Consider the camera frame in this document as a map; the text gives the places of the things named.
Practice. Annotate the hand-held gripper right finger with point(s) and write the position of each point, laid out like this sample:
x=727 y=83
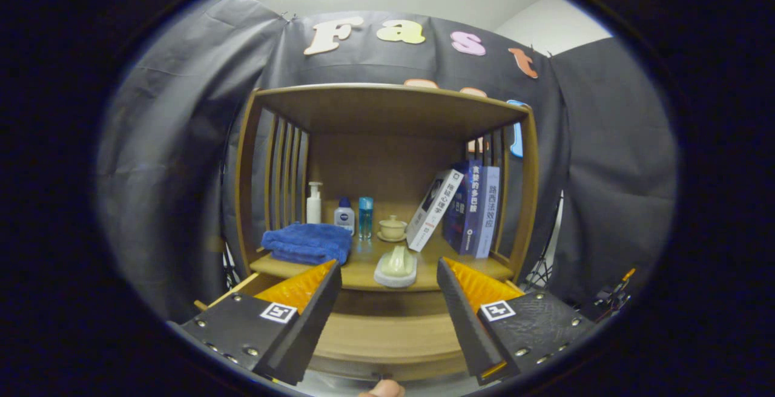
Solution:
x=463 y=324

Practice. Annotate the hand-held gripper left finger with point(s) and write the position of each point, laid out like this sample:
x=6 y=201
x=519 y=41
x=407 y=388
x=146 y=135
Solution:
x=315 y=330

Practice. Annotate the wooden drawer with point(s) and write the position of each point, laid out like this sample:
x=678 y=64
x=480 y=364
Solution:
x=387 y=342

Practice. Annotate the wooden countertop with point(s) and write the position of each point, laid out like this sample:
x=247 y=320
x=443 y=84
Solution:
x=363 y=270

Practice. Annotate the wooden cabinet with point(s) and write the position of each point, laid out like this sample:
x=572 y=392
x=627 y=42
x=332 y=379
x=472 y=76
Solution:
x=387 y=161

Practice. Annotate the blue folded towel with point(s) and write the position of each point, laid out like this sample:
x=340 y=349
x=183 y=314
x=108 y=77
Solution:
x=306 y=242

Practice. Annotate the dark blue book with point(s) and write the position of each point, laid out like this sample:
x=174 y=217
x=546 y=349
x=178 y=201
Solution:
x=469 y=209

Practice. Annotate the white bottle with blue cap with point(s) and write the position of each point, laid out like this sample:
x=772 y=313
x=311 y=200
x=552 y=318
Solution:
x=344 y=218

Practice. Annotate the light blue book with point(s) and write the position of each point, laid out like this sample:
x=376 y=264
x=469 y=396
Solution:
x=488 y=209

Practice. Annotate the white book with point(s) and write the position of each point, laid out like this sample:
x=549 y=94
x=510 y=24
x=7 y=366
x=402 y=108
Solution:
x=433 y=209

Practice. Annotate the beige lidded teacup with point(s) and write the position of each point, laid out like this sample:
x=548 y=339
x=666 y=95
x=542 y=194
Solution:
x=393 y=227

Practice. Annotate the white pump bottle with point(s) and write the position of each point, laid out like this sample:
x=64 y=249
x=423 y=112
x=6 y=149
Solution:
x=313 y=206

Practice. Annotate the clear blue bottle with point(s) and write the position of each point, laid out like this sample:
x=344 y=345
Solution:
x=366 y=215

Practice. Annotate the black and orange device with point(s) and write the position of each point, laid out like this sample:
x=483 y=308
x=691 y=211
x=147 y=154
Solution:
x=611 y=294

